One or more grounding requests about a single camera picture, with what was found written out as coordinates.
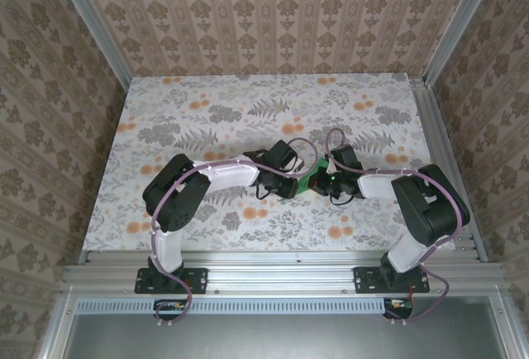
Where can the green square paper sheet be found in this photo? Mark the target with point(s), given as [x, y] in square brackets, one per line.
[305, 183]

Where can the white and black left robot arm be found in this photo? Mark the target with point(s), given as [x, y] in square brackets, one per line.
[231, 175]

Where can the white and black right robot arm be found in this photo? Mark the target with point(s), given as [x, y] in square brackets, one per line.
[376, 186]

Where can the black controller board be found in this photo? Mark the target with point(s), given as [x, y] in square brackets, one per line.
[398, 309]
[169, 311]

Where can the grey metal panel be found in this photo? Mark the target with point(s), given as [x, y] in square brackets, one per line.
[289, 334]

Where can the aluminium front rail beam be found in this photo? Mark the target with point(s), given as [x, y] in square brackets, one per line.
[268, 268]

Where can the aluminium side rail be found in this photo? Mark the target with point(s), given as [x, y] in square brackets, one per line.
[446, 148]

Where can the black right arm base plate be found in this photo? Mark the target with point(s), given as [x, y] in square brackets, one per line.
[365, 280]

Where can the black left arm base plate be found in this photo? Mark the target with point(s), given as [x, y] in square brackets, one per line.
[198, 280]

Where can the aluminium corner post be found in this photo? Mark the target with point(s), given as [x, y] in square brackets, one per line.
[95, 28]
[458, 24]

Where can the aluminium frame bar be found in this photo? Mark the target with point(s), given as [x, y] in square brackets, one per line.
[508, 330]
[55, 330]

